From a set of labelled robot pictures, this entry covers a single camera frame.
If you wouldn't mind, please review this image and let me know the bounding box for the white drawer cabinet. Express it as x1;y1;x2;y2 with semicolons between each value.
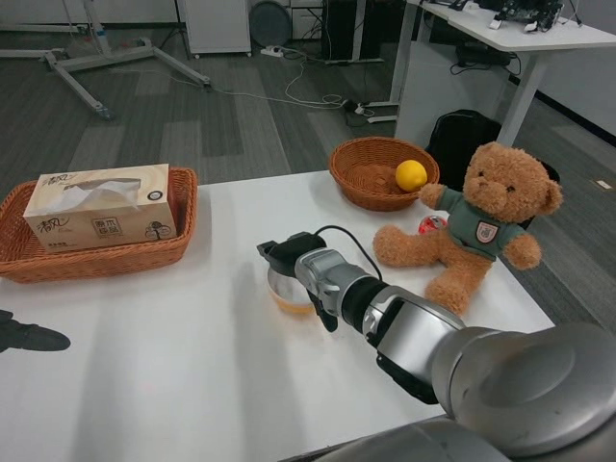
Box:
290;0;326;43

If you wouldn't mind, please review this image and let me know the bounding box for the white floor cable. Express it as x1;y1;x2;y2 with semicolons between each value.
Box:
209;55;347;110

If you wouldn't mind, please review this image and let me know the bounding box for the black electronics assembly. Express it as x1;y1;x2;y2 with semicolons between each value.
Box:
489;0;586;34

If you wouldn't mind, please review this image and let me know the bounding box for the brown teddy bear green shirt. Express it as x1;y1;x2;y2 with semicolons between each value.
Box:
372;141;563;318

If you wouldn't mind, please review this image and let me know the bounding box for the yellow lemon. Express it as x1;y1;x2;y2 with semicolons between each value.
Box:
395;160;428;193

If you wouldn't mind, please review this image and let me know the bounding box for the wood-print tissue box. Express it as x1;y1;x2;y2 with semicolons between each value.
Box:
23;163;177;255

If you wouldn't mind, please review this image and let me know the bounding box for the grey wheeled lift stand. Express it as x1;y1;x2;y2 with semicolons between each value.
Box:
0;0;213;121

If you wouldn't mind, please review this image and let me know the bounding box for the red soda can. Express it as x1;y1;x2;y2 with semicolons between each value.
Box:
417;215;449;237

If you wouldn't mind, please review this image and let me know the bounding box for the black backpack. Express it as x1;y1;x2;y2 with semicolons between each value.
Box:
423;109;562;193

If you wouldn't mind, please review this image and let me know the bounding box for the round grey tray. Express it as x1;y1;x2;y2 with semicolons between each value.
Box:
249;0;294;45

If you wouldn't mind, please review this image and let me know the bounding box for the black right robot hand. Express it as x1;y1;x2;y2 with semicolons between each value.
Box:
255;231;338;333

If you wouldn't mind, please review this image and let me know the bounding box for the black under-desk cable tray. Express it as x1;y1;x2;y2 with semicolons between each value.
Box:
454;45;516;68

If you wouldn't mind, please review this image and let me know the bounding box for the rectangular wicker basket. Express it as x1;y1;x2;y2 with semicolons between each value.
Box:
0;167;199;284

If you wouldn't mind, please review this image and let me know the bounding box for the round wicker basket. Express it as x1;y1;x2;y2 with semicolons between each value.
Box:
328;136;441;212

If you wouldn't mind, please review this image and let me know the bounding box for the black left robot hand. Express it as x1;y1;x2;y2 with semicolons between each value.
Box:
0;309;72;355

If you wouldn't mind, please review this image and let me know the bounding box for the black computer tower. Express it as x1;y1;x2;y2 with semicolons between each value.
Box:
321;0;386;64

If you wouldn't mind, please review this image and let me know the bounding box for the white office desk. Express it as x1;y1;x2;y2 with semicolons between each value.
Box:
388;0;616;145

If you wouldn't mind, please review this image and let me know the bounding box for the white cabinet on wheels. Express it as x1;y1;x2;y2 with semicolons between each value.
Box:
181;0;252;58

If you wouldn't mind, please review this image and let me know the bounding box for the orange plastic bowl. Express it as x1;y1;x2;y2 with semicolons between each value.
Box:
266;264;319;317

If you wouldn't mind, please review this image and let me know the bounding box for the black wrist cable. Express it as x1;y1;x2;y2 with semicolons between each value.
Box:
312;224;384;283

